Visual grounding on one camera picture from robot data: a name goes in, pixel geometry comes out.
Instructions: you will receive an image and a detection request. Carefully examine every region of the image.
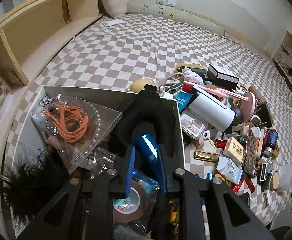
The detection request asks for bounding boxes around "blue lighter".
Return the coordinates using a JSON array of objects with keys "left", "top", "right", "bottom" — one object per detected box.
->
[{"left": 132, "top": 121, "right": 158, "bottom": 166}]

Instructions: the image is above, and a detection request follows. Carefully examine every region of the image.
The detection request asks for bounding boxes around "white storage box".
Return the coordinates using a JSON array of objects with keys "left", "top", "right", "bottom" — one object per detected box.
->
[{"left": 14, "top": 85, "right": 185, "bottom": 239}]

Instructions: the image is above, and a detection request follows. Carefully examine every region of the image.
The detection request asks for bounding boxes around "brown tape roll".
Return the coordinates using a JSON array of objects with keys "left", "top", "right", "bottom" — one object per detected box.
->
[{"left": 112, "top": 181, "right": 147, "bottom": 224}]

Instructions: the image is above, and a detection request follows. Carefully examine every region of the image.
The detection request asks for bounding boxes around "white wet wipe packet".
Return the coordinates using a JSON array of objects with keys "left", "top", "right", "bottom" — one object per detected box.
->
[{"left": 217, "top": 155, "right": 243, "bottom": 184}]

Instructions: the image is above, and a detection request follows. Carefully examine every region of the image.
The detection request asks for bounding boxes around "cream cardboard box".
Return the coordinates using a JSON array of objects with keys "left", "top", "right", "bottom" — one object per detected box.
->
[{"left": 222, "top": 137, "right": 245, "bottom": 165}]

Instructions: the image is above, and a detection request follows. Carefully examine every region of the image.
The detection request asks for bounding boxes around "white cylinder thermos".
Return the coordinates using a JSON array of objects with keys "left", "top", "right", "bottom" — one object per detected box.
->
[{"left": 187, "top": 88, "right": 243, "bottom": 132}]

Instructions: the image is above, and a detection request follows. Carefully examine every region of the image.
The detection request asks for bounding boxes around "clear bag of sticks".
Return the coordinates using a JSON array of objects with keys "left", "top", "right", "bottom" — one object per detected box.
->
[{"left": 243, "top": 131, "right": 259, "bottom": 176}]

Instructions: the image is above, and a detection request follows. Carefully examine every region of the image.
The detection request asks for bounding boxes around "black feather duster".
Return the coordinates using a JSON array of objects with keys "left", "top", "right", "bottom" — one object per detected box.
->
[{"left": 0, "top": 150, "right": 69, "bottom": 226}]

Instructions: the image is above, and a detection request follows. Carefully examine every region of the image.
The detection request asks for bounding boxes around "pink stand mirror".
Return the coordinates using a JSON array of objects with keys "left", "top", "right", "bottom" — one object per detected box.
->
[{"left": 183, "top": 81, "right": 256, "bottom": 123}]

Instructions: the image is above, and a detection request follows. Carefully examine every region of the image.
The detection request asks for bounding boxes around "black gift box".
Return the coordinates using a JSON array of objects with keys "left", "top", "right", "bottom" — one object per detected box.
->
[{"left": 207, "top": 64, "right": 239, "bottom": 89}]

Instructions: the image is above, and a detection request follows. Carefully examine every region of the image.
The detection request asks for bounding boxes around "playing cards box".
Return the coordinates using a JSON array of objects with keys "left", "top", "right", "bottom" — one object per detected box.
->
[{"left": 259, "top": 161, "right": 273, "bottom": 181}]

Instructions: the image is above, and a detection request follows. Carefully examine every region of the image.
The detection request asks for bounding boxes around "navy blue bottle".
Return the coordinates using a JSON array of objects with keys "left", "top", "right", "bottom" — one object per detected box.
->
[{"left": 262, "top": 129, "right": 278, "bottom": 158}]

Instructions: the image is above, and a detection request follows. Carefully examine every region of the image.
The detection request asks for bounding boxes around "round wooden lid tin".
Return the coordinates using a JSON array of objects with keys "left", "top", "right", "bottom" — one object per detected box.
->
[{"left": 269, "top": 171, "right": 279, "bottom": 191}]

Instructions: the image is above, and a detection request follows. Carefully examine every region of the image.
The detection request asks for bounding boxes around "long bolster pillow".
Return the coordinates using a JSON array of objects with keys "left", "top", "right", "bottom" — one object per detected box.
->
[{"left": 127, "top": 0, "right": 226, "bottom": 36}]

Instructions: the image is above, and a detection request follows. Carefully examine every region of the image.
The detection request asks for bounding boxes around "wooden shelf unit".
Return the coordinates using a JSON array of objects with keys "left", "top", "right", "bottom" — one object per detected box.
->
[{"left": 0, "top": 0, "right": 102, "bottom": 88}]

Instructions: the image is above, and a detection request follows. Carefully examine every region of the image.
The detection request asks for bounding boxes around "orange cord in bag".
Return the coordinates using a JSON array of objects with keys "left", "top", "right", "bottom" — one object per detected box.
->
[{"left": 40, "top": 101, "right": 90, "bottom": 144}]

